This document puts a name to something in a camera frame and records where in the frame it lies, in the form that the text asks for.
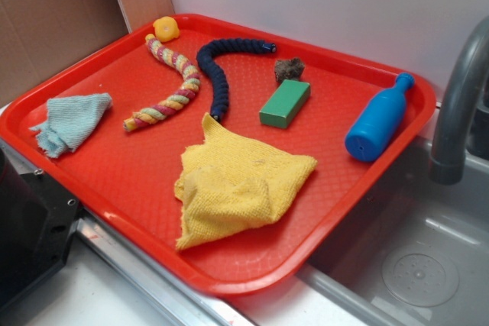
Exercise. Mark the grey toy faucet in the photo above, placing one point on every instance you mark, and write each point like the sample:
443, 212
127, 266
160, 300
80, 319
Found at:
462, 124

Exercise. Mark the red plastic tray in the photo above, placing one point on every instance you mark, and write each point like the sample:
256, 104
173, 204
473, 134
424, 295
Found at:
126, 179

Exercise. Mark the light blue cloth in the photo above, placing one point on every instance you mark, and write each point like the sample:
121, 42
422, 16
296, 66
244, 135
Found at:
69, 122

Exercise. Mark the brown cardboard panel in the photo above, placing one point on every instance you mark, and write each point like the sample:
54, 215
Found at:
40, 38

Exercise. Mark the orange yellow plastic toy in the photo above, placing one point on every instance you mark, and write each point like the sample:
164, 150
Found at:
166, 29

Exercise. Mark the grey toy sink basin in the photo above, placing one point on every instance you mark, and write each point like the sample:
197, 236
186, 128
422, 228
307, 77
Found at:
411, 252

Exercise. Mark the green wooden block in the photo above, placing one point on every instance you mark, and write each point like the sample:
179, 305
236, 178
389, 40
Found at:
285, 103

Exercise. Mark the yellow knitted cloth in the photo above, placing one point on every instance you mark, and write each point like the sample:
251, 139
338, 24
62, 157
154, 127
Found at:
231, 183

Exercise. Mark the blue plastic toy bottle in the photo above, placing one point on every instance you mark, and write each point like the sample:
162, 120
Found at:
371, 133

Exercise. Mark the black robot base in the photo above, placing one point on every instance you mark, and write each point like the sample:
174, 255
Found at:
38, 219

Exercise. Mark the brown rock-like lump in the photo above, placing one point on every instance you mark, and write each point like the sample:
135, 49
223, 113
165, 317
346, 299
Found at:
290, 69

